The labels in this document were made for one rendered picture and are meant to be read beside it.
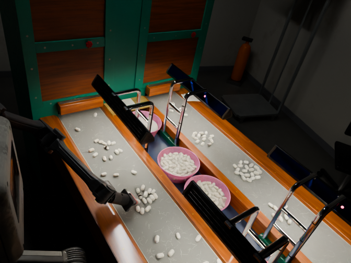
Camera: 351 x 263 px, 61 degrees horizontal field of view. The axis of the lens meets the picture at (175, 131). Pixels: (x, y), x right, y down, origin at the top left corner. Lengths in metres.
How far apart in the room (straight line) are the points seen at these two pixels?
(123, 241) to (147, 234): 0.13
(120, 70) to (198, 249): 1.32
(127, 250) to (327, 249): 1.02
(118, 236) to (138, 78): 1.24
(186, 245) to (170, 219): 0.16
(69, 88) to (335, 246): 1.82
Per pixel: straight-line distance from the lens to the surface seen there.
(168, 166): 1.85
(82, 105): 2.14
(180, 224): 1.59
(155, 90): 2.37
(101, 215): 1.56
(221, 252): 1.53
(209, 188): 1.80
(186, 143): 2.00
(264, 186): 1.94
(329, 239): 1.89
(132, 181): 1.74
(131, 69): 2.25
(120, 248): 1.46
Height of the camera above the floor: 2.02
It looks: 37 degrees down
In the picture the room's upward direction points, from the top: 12 degrees clockwise
